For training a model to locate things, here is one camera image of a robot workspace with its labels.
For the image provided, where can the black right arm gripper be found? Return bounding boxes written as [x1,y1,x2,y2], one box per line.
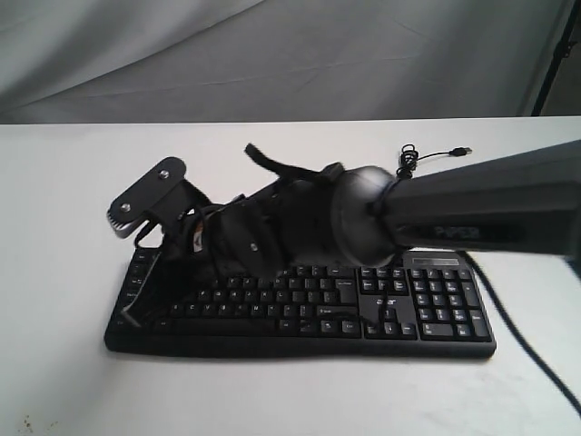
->
[120,180,336,328]

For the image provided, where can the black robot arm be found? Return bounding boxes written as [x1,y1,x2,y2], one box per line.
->
[108,141,580,327]

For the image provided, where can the black acer keyboard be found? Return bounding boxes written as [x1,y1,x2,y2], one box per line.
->
[104,249,497,360]

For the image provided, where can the grey backdrop cloth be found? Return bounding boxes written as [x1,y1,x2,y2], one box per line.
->
[1,1,574,124]

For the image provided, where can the black light stand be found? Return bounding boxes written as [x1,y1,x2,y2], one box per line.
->
[530,0,580,117]

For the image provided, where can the black keyboard usb cable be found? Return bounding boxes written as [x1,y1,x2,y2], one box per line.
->
[394,143,474,183]

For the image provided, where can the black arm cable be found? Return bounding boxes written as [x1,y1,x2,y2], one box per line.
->
[462,252,581,410]

